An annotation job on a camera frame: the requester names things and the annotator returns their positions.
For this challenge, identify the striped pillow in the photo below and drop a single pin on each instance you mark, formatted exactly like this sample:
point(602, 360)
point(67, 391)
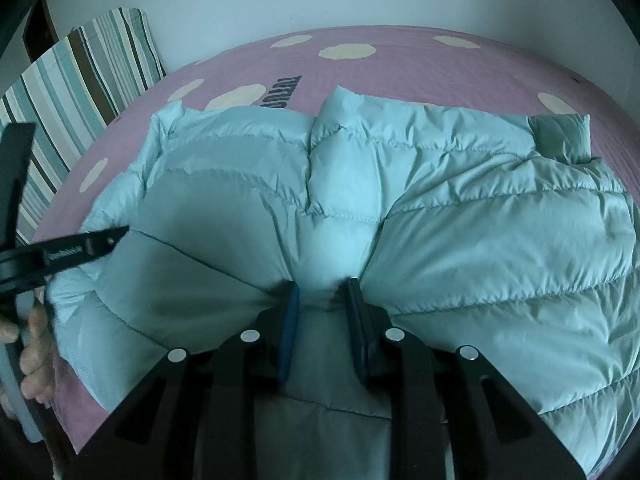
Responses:
point(120, 45)
point(50, 110)

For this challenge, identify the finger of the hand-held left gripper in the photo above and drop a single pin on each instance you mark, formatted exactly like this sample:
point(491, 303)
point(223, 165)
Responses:
point(100, 245)

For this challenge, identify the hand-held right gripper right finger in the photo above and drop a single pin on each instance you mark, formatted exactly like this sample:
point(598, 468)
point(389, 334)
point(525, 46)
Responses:
point(357, 330)

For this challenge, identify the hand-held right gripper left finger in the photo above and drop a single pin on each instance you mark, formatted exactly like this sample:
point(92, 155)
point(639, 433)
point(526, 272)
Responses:
point(287, 330)

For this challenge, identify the person's left hand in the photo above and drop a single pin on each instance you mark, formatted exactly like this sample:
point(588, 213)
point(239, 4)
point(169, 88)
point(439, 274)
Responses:
point(37, 360)

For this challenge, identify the dark wooden door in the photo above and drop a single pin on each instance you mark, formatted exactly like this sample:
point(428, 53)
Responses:
point(37, 25)

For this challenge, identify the light blue down jacket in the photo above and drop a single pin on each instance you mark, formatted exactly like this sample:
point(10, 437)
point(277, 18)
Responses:
point(450, 210)

